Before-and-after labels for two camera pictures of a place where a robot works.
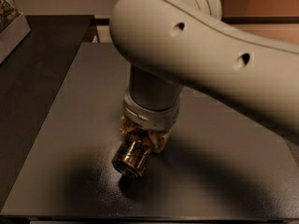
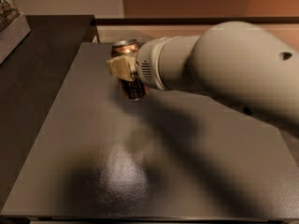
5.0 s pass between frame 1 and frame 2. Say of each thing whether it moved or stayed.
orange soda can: moved
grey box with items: stayed
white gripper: moved
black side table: stayed
